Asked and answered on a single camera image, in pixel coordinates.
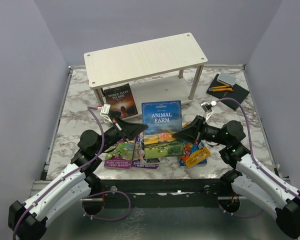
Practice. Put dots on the blue treehouse book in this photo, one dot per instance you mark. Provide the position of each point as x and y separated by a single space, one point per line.
182 162

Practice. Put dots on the purple 52-Storey Treehouse book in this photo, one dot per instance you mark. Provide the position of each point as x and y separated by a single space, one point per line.
139 153

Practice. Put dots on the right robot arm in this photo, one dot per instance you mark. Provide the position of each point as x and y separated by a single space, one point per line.
249 177

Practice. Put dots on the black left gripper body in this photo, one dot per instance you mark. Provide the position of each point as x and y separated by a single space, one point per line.
124 132

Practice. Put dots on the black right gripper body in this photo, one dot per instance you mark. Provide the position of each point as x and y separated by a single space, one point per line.
200 130

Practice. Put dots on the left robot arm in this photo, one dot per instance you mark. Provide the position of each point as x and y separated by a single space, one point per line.
30 219

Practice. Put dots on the white two-tier shelf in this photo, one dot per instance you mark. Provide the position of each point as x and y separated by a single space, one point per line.
162 69

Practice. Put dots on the yellow 130-Storey Treehouse book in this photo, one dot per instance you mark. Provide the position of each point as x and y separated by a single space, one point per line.
196 156

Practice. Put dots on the grey white box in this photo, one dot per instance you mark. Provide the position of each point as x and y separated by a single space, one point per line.
226 79

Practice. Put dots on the Three Days to See book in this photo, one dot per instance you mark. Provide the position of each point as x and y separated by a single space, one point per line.
121 101

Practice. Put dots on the purple green treehouse book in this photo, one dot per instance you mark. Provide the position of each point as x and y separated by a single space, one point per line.
120 155

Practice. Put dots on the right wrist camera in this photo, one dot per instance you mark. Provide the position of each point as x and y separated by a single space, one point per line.
208 108

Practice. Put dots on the Animal Farm book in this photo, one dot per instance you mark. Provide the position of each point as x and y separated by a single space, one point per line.
164 118

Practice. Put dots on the Little Women book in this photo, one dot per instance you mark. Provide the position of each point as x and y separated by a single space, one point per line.
153 161

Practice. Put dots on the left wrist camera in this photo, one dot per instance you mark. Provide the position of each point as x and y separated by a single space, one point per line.
104 111

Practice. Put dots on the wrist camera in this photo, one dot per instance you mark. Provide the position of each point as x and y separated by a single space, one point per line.
208 108
104 111

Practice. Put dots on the large black mat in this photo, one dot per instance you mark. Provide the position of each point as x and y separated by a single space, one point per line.
238 94

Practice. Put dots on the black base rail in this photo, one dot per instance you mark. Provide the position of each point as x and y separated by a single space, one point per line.
172 193

